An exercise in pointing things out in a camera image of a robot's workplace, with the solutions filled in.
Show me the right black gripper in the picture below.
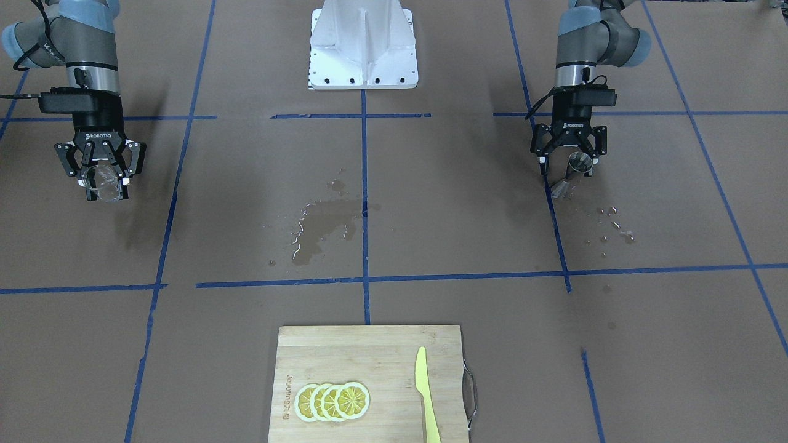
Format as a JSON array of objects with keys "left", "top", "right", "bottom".
[{"left": 38, "top": 89, "right": 147, "bottom": 200}]

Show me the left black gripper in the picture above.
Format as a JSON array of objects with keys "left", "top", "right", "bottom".
[{"left": 530, "top": 85, "right": 618, "bottom": 177}]

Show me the steel jigger measuring cup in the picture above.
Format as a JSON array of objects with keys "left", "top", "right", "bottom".
[{"left": 550, "top": 151, "right": 584, "bottom": 199}]

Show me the clear glass cup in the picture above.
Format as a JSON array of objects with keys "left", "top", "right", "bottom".
[{"left": 79, "top": 164, "right": 126, "bottom": 202}]

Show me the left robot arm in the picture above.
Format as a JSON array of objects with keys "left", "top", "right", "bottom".
[{"left": 526, "top": 1, "right": 652, "bottom": 176}]

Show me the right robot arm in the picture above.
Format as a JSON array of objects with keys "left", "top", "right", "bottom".
[{"left": 2, "top": 1, "right": 146, "bottom": 201}]

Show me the bamboo cutting board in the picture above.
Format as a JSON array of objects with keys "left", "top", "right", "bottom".
[{"left": 268, "top": 325, "right": 470, "bottom": 442}]

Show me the yellow plastic knife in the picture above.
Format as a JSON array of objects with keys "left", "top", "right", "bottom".
[{"left": 414, "top": 346, "right": 441, "bottom": 442}]

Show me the lemon slice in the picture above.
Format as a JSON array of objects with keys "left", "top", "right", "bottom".
[
  {"left": 334, "top": 381, "right": 371, "bottom": 420},
  {"left": 319, "top": 385, "right": 345, "bottom": 423},
  {"left": 295, "top": 383, "right": 319, "bottom": 423},
  {"left": 309, "top": 383, "right": 333, "bottom": 421}
]

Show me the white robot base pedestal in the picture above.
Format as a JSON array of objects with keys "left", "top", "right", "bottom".
[{"left": 308, "top": 1, "right": 419, "bottom": 90}]

